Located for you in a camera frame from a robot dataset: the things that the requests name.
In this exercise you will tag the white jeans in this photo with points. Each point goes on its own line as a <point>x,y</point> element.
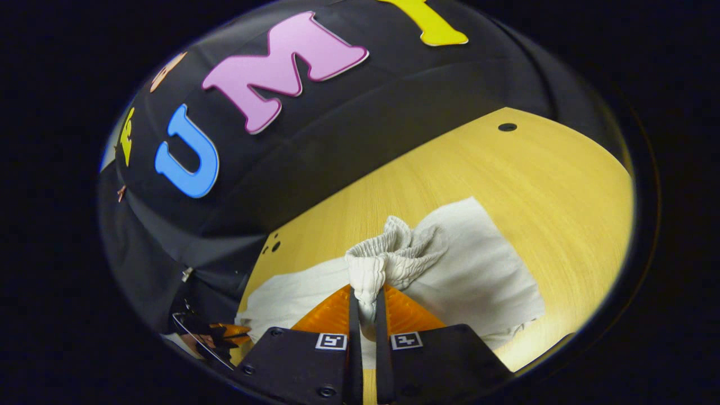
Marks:
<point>467,270</point>

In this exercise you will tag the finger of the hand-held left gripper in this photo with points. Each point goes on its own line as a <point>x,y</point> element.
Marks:
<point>239,340</point>
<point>230,329</point>

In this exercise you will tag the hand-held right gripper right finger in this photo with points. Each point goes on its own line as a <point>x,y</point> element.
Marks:
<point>439,365</point>

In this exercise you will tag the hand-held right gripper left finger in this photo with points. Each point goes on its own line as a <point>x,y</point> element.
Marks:
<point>304,365</point>

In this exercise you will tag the copper spring clamp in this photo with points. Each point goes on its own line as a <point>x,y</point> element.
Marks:
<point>121,193</point>

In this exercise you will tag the white spring clamp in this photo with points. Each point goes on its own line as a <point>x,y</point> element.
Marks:
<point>187,274</point>

